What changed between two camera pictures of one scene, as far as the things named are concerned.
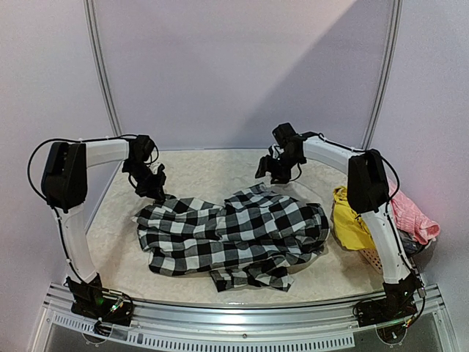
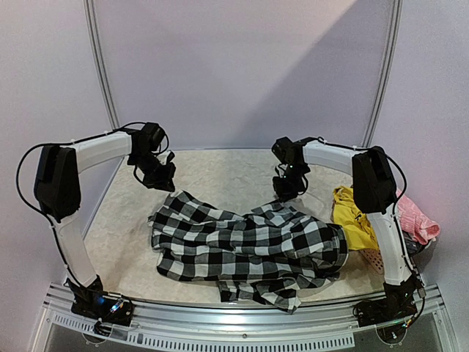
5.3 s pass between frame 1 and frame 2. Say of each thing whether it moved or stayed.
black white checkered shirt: moved
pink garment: stayed
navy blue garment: stayed
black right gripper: moved
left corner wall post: stayed
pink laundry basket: stayed
